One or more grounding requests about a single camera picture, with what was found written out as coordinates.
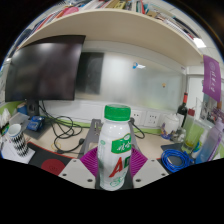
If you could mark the purple hanging banner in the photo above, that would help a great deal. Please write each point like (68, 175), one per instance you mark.
(212, 78)

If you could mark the rectangular ceiling light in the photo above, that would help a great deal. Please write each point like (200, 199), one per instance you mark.
(199, 42)

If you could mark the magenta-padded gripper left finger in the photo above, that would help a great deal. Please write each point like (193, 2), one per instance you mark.
(81, 170)

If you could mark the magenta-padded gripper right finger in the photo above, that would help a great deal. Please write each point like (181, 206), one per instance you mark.
(148, 171)

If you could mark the white printed paper sheet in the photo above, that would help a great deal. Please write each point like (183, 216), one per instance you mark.
(13, 157)

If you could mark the black computer monitor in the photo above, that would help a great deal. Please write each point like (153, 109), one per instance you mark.
(43, 70)

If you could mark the white wall power outlet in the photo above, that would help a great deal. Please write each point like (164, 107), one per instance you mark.
(136, 117)
(152, 119)

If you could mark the white green-capped drink bottle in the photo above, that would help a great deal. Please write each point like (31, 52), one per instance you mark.
(115, 150)

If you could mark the small blue box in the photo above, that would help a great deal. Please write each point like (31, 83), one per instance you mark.
(35, 123)

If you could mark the translucent purple water bottle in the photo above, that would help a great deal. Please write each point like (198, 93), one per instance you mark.
(210, 145)

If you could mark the dark wine bottle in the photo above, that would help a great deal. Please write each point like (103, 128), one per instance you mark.
(182, 111)

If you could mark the dark blue mouse pad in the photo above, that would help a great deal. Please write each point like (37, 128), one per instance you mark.
(170, 147)

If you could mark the black desk mat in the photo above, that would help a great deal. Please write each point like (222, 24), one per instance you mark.
(41, 155)

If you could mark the black white checkered mug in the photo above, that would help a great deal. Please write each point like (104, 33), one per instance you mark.
(18, 141)

